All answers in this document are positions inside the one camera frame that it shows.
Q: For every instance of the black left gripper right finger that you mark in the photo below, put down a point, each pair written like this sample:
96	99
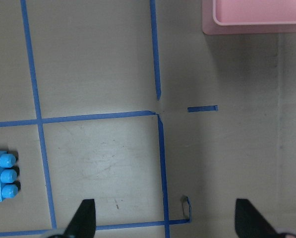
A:
249	223

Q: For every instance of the blue toy block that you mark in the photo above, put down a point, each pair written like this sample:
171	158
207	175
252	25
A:
8	176

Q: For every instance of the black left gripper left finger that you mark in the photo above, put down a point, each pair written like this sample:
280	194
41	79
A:
83	223

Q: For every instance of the pink plastic box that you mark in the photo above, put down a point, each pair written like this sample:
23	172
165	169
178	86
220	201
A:
226	17

